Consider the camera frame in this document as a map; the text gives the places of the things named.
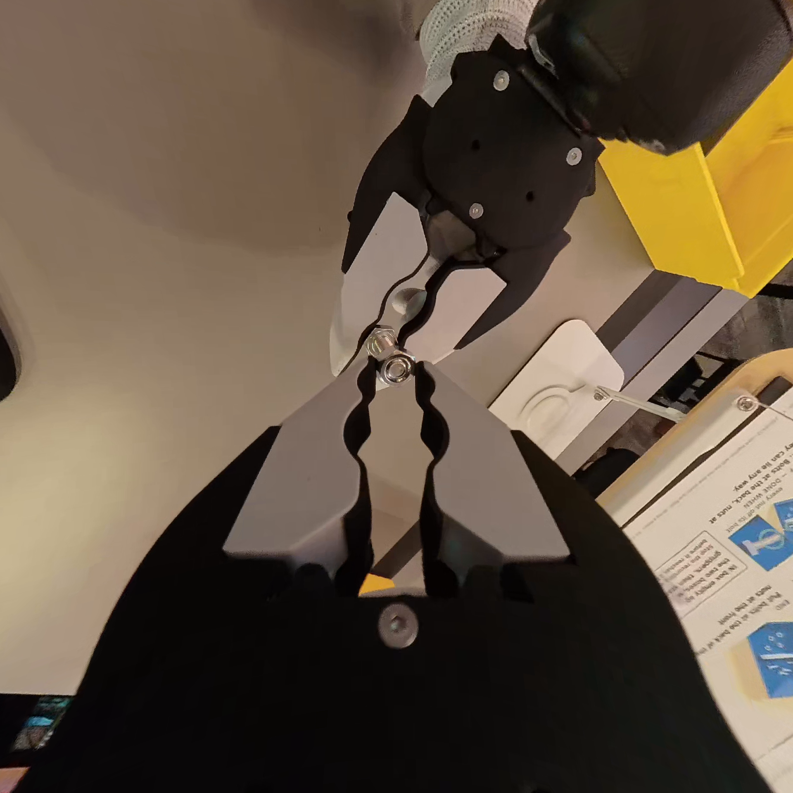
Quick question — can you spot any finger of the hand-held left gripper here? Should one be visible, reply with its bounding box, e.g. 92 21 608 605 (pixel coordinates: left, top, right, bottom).
396 257 507 366
329 192 444 378

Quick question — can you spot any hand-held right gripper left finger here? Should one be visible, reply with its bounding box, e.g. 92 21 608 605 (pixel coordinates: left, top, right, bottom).
222 362 377 597

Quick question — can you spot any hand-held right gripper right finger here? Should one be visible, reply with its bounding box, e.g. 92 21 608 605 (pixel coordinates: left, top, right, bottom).
414 363 572 597

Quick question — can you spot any silver hex bolt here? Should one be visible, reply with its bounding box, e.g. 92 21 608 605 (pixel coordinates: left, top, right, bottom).
378 352 416 389

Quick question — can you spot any person's left hand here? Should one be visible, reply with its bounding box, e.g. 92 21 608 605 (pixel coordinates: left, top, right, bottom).
417 0 538 100

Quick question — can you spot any clear plastic stand foot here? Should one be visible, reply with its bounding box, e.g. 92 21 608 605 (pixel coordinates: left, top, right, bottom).
520 385 589 434

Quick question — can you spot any white stand strut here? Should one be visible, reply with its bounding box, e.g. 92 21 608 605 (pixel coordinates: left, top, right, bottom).
594 387 690 423

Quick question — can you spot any white stand ledge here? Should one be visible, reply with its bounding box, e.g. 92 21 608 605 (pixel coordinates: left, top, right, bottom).
620 387 793 534

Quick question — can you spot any wooden document stand board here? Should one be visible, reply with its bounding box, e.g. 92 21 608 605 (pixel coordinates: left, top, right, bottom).
594 348 793 534

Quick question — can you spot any printed instruction sheet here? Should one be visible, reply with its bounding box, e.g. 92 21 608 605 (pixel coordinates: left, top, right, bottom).
622 387 793 788

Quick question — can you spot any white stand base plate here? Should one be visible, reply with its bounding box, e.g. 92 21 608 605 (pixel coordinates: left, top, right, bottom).
487 319 624 459

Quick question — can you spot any wire page holder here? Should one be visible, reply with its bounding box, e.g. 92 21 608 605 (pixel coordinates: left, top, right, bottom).
737 395 793 422

